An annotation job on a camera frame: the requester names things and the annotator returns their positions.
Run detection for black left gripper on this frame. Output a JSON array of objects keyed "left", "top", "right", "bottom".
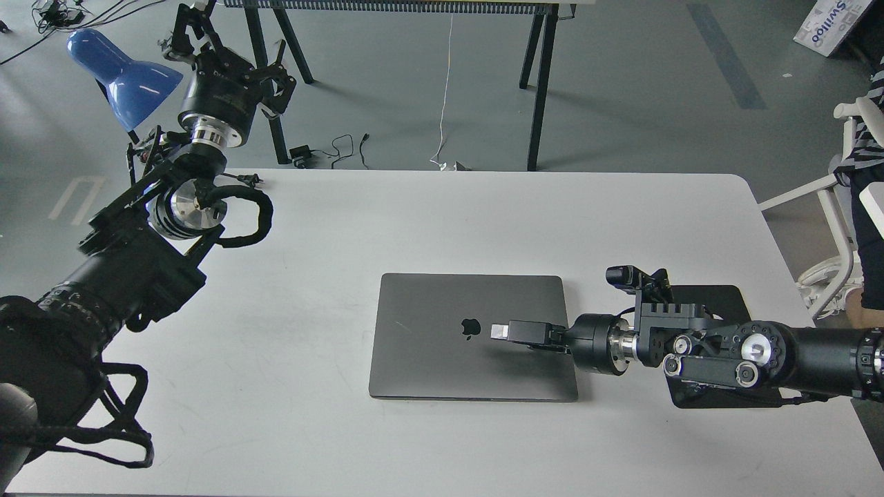
[{"left": 160, "top": 3, "right": 298, "bottom": 137}]

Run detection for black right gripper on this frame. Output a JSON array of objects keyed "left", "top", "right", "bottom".
[{"left": 490, "top": 313, "right": 626, "bottom": 376}]

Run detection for grey laptop notebook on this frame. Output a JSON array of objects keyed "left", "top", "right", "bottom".
[{"left": 367, "top": 273, "right": 578, "bottom": 402}]

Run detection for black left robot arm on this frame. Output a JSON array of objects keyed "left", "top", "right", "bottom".
[{"left": 2, "top": 1, "right": 296, "bottom": 489}]

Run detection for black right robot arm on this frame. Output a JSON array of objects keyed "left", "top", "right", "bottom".
[{"left": 490, "top": 266, "right": 882, "bottom": 409}]

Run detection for blue desk lamp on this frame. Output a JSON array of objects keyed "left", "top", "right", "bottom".
[{"left": 66, "top": 28, "right": 183, "bottom": 144}]

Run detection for black mouse pad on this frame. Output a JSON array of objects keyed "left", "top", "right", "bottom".
[{"left": 666, "top": 285, "right": 782, "bottom": 409}]

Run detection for black-legged background table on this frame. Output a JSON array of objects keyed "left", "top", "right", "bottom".
[{"left": 223, "top": 1, "right": 564, "bottom": 172}]

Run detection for person in striped shirt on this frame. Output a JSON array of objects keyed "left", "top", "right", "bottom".
[{"left": 836, "top": 64, "right": 883, "bottom": 329}]

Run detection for white cardboard box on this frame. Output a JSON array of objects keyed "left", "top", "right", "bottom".
[{"left": 792, "top": 1, "right": 874, "bottom": 57}]

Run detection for black power adapter with cable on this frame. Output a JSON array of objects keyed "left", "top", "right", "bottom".
[{"left": 288, "top": 133, "right": 370, "bottom": 170}]

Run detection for black cables on floor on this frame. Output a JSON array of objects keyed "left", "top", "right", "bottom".
[{"left": 0, "top": 0, "right": 166, "bottom": 67}]

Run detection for white hanging cable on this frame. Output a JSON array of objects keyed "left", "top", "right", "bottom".
[{"left": 430, "top": 12, "right": 472, "bottom": 172}]

